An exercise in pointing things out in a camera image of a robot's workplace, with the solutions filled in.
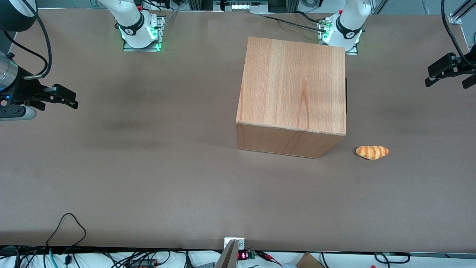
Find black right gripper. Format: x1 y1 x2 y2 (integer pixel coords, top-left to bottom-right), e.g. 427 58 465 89
0 67 78 111

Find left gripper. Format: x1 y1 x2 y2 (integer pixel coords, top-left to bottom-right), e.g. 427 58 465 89
425 52 476 89

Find light wooden drawer cabinet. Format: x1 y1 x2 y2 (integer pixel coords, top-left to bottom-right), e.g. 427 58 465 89
236 36 347 159

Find orange striped toy bread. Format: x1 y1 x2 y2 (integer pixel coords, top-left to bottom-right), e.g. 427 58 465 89
356 145 389 160

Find white power strip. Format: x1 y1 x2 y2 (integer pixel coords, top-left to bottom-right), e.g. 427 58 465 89
222 0 269 12

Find angled wooden beam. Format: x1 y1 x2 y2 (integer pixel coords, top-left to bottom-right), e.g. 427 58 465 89
214 239 239 268

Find brown cardboard piece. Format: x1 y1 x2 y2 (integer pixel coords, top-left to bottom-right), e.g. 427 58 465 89
295 252 325 268

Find red clip leads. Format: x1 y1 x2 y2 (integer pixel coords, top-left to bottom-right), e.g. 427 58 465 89
257 251 284 267

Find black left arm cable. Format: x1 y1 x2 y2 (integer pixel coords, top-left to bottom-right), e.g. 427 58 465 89
441 0 473 67

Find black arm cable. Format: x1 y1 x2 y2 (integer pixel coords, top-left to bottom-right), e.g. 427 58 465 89
3 0 52 80
441 0 473 67

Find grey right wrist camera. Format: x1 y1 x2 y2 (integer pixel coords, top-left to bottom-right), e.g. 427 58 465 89
0 106 38 122

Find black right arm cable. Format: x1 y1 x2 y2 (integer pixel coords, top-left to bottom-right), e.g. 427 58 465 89
3 0 52 80

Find aluminium profile frame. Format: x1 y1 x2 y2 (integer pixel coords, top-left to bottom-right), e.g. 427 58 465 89
448 0 476 25

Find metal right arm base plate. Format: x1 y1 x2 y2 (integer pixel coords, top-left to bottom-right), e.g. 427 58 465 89
123 15 166 52

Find black looped cable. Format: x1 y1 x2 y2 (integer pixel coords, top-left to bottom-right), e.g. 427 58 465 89
46 213 87 247

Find black cable on table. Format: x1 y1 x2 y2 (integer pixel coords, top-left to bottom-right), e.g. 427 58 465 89
259 13 328 32

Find black coiled cable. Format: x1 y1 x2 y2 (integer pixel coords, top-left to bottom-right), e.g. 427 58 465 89
373 252 411 265

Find small metal bracket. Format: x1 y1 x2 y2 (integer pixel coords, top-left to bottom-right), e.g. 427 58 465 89
224 237 245 251

